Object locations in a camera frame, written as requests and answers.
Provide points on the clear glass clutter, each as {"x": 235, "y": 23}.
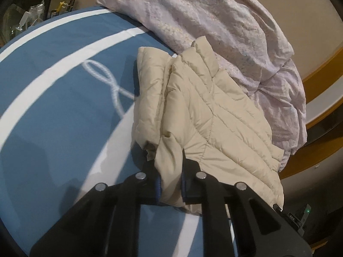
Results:
{"x": 26, "y": 18}

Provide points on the wooden door frame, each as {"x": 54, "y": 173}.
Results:
{"x": 321, "y": 85}

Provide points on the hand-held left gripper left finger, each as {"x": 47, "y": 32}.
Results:
{"x": 158, "y": 187}

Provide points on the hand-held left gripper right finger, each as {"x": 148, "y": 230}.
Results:
{"x": 183, "y": 190}

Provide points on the blue white striped bed sheet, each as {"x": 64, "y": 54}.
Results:
{"x": 53, "y": 112}

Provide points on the yellow black tools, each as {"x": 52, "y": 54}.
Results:
{"x": 63, "y": 8}

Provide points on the lilac floral duvet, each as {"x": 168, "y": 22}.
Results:
{"x": 209, "y": 13}

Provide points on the beige puffer jacket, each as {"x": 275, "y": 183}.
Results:
{"x": 214, "y": 128}

